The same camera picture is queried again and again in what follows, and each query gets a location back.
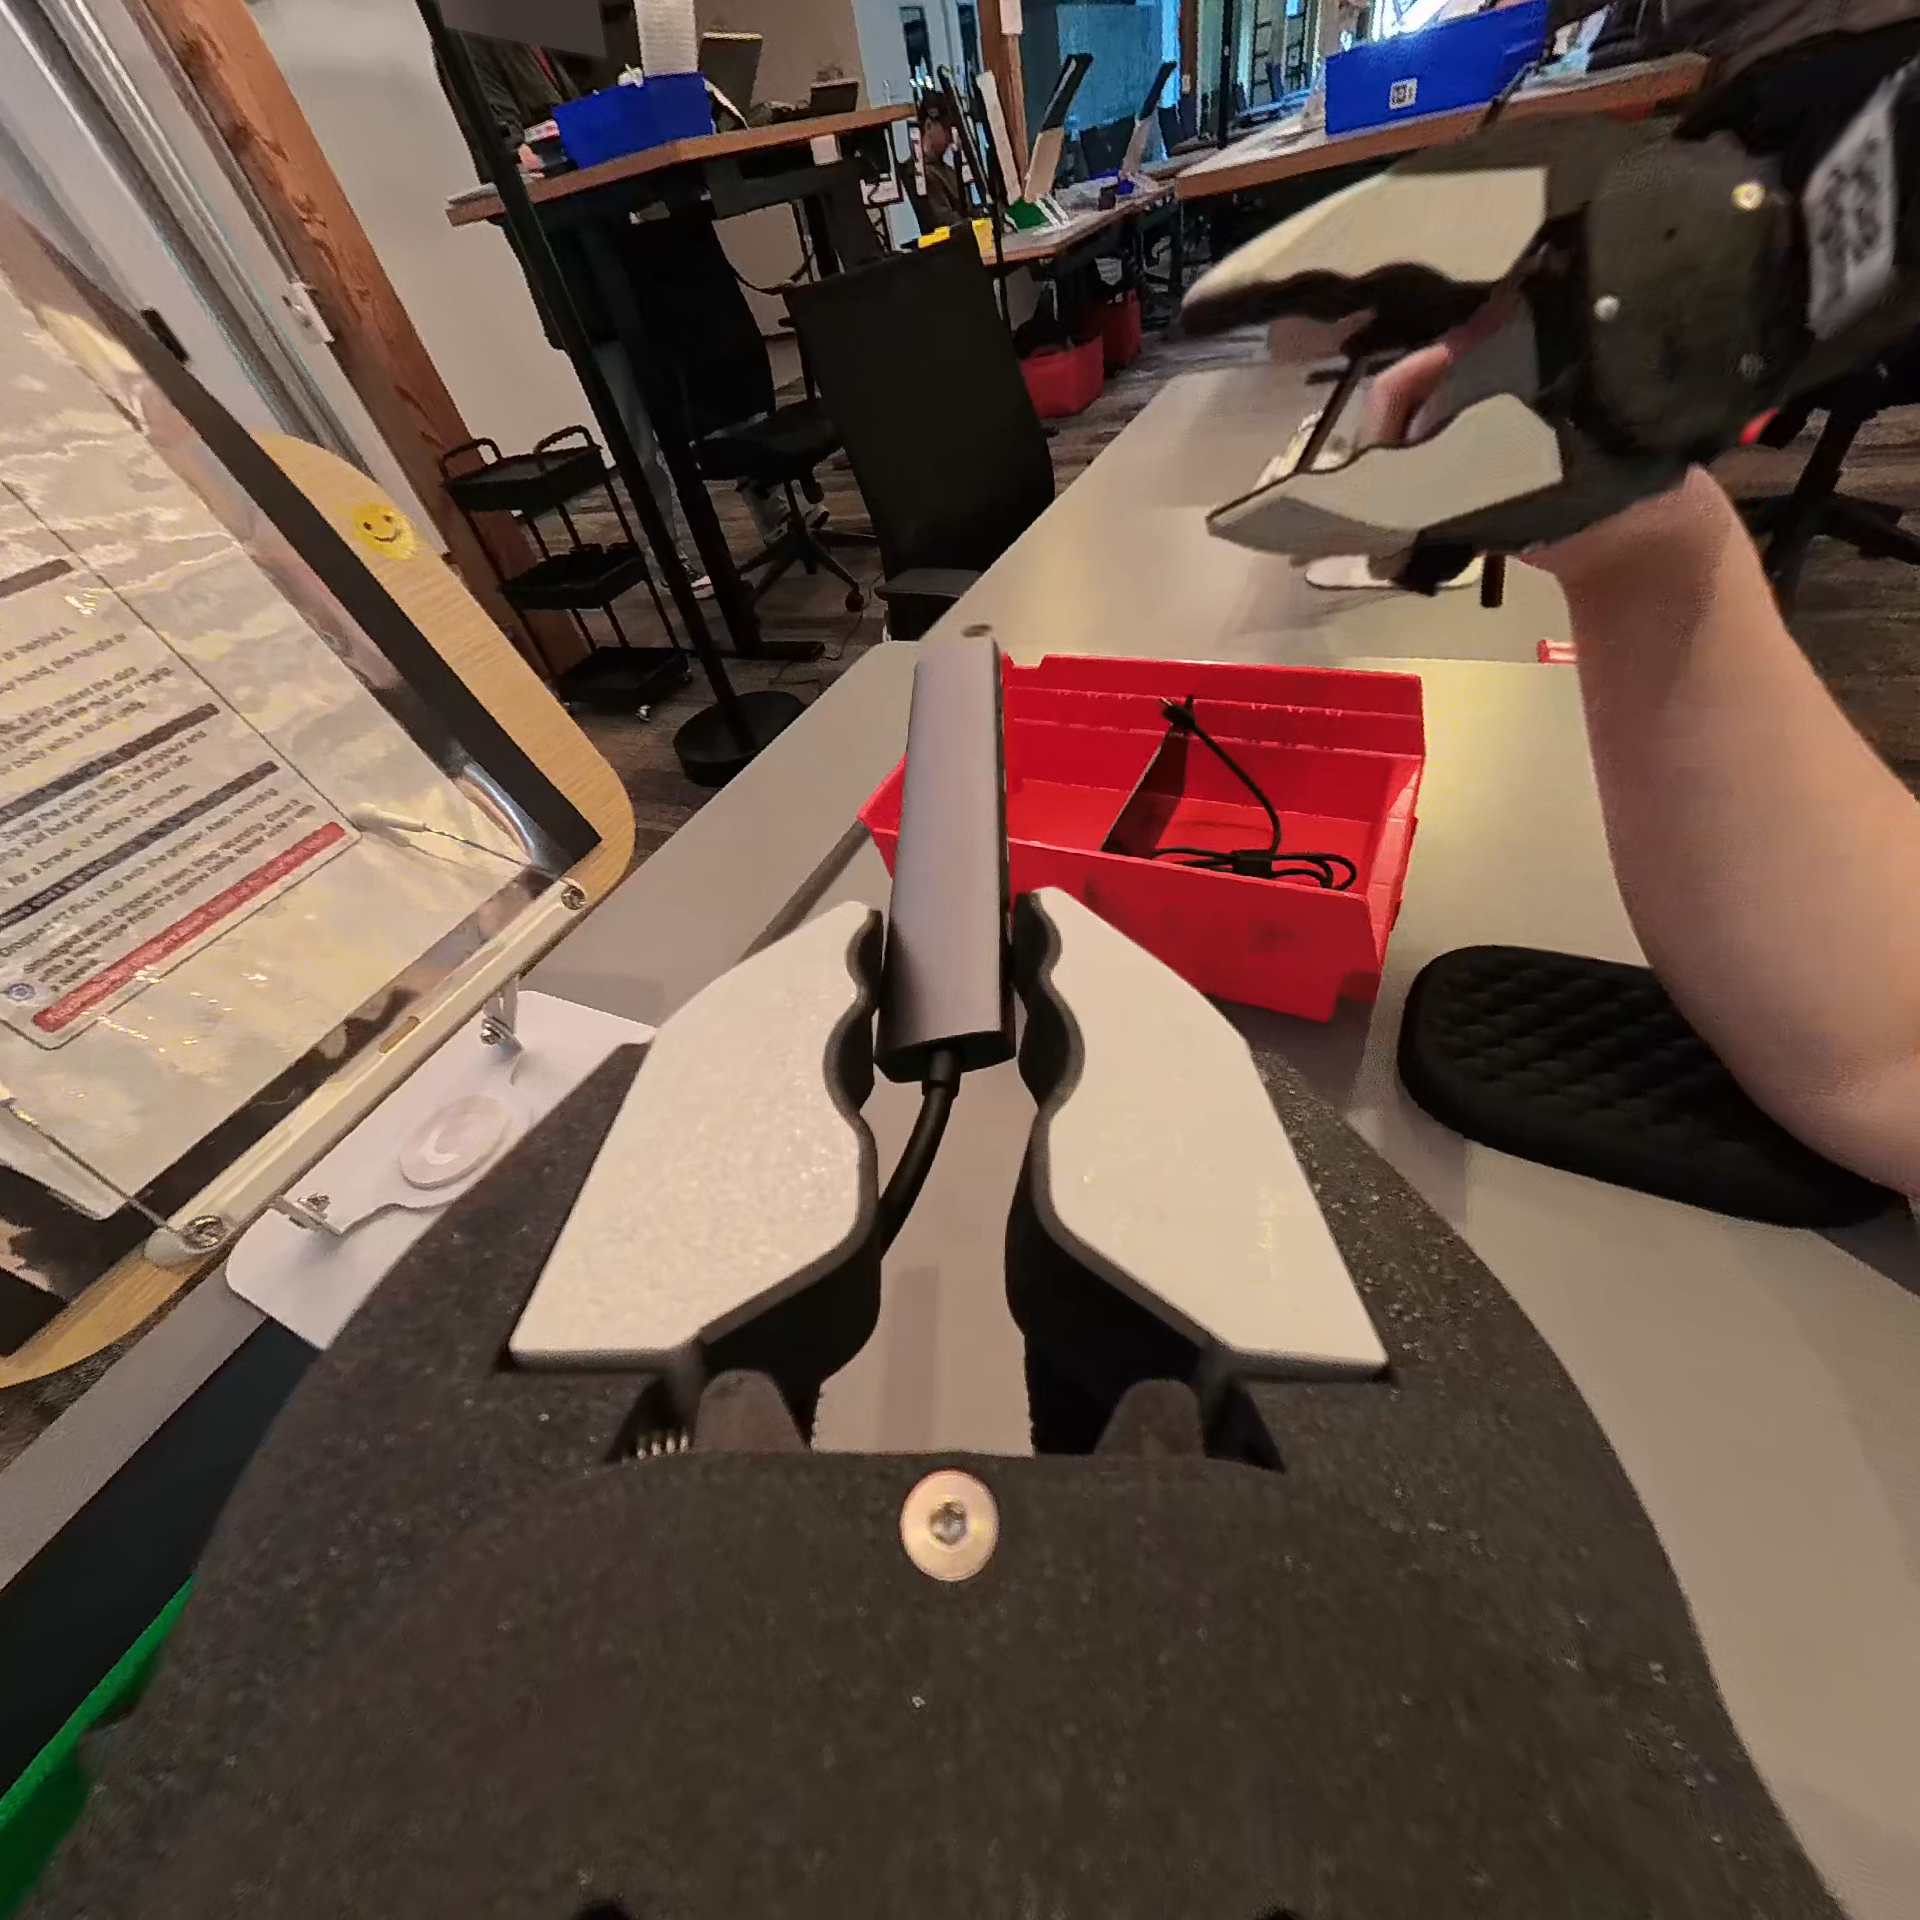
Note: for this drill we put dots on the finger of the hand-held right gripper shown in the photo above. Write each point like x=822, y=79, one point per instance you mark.
x=1424, y=480
x=1395, y=224

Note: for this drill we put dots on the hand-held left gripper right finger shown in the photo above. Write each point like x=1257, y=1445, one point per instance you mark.
x=1185, y=1170

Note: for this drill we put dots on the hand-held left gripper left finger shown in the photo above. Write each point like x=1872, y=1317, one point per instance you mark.
x=721, y=1142

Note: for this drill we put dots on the red divided bin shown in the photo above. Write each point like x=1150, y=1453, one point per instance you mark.
x=1275, y=944

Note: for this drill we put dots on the dark grey usb hub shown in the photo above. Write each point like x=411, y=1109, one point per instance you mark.
x=944, y=839

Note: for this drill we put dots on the person's right forearm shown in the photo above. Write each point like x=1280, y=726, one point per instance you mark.
x=1769, y=839

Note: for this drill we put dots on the person's right hand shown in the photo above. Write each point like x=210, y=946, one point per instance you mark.
x=1634, y=548

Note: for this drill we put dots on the wooden standing desk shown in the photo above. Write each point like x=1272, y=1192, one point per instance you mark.
x=675, y=165
x=1349, y=149

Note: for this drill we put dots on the large blue bin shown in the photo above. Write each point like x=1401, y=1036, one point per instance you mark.
x=1424, y=77

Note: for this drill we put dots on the black office chair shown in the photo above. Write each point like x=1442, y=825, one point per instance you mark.
x=930, y=421
x=1828, y=494
x=764, y=441

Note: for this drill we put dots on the red storage tote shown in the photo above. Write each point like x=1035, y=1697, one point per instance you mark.
x=1122, y=330
x=1061, y=377

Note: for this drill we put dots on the white board base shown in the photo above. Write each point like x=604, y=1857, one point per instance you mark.
x=358, y=1185

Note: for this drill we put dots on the black padded wrist rest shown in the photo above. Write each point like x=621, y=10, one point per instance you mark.
x=1576, y=1065

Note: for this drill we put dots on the printed protocol sheet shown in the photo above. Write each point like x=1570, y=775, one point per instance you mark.
x=494, y=690

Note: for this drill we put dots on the black rolling cart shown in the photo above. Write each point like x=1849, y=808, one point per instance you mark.
x=586, y=580

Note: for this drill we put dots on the clear framed instruction board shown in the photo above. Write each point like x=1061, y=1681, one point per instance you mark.
x=225, y=750

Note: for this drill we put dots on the yellow smiley sticker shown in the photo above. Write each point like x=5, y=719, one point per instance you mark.
x=384, y=530

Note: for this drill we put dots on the small blue bin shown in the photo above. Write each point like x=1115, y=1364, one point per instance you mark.
x=629, y=120

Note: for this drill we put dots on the green plastic bin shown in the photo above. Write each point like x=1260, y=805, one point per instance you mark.
x=59, y=1799

